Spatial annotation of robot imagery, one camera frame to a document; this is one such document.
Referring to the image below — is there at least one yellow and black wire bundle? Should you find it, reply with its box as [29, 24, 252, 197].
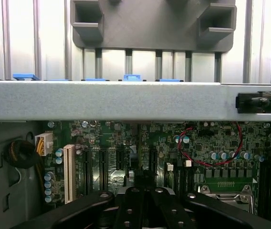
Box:
[33, 139, 46, 183]

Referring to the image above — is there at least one green motherboard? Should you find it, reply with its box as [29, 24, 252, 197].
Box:
[41, 120, 271, 215]

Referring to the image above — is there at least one black chassis switch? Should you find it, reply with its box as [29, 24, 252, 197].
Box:
[235, 91, 271, 115]

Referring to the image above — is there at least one black RAM slot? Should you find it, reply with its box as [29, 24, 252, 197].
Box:
[181, 164, 188, 191]
[187, 164, 194, 191]
[175, 164, 181, 191]
[267, 162, 271, 214]
[260, 162, 268, 214]

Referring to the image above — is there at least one black sleeved cable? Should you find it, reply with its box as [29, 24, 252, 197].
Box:
[3, 140, 41, 169]

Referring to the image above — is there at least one white power connector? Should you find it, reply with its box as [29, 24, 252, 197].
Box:
[34, 132, 54, 157]

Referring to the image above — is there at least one red and black twisted wire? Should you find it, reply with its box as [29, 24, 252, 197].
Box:
[177, 121, 244, 167]

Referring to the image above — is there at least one green RAM stick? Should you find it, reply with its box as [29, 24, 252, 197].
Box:
[164, 162, 175, 190]

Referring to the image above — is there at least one white expansion slot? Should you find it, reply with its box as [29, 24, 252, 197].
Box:
[63, 144, 76, 205]

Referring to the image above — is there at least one metal CPU socket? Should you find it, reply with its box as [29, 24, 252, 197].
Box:
[198, 184, 255, 217]

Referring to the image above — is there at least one long black expansion slot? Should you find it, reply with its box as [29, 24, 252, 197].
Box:
[99, 149, 109, 191]
[82, 149, 93, 191]
[149, 147, 159, 172]

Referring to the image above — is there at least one grey plastic parts rack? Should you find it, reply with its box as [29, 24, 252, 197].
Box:
[69, 0, 238, 53]

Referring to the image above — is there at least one black open PC case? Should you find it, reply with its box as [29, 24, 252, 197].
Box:
[0, 80, 271, 229]

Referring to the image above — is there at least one short black expansion slot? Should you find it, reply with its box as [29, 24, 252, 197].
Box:
[115, 149, 125, 171]

